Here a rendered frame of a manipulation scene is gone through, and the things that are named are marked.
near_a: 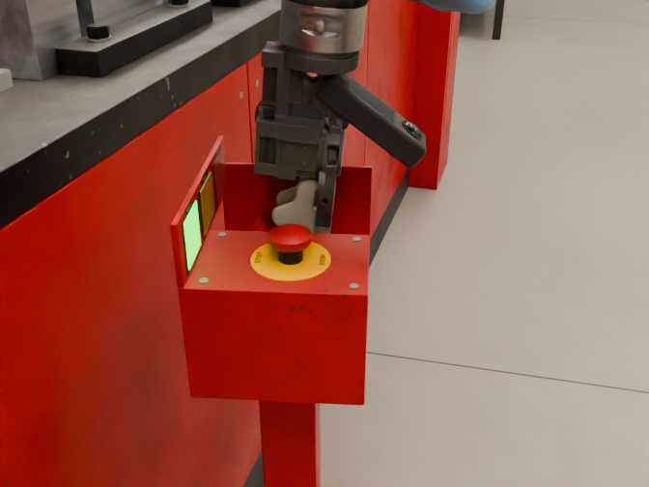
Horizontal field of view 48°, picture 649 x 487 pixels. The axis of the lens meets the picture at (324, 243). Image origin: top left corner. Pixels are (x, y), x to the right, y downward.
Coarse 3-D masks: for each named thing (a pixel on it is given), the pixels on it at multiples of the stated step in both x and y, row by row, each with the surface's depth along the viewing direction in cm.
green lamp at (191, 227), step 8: (192, 208) 62; (192, 216) 62; (184, 224) 60; (192, 224) 62; (184, 232) 60; (192, 232) 62; (192, 240) 62; (200, 240) 65; (192, 248) 62; (192, 256) 62
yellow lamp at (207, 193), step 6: (210, 174) 68; (210, 180) 68; (204, 186) 66; (210, 186) 68; (204, 192) 66; (210, 192) 68; (204, 198) 66; (210, 198) 68; (204, 204) 66; (210, 204) 69; (204, 210) 66; (210, 210) 69; (204, 216) 66; (210, 216) 69; (204, 222) 66; (210, 222) 69; (204, 228) 67; (204, 234) 67
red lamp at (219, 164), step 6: (222, 150) 74; (222, 156) 74; (216, 162) 71; (222, 162) 74; (216, 168) 71; (222, 168) 74; (216, 174) 71; (222, 174) 74; (216, 180) 71; (222, 180) 74; (216, 186) 71; (222, 186) 74; (216, 192) 72; (222, 192) 74; (216, 198) 72
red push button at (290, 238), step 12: (276, 228) 64; (288, 228) 64; (300, 228) 64; (276, 240) 62; (288, 240) 62; (300, 240) 62; (312, 240) 63; (288, 252) 63; (300, 252) 64; (288, 264) 64
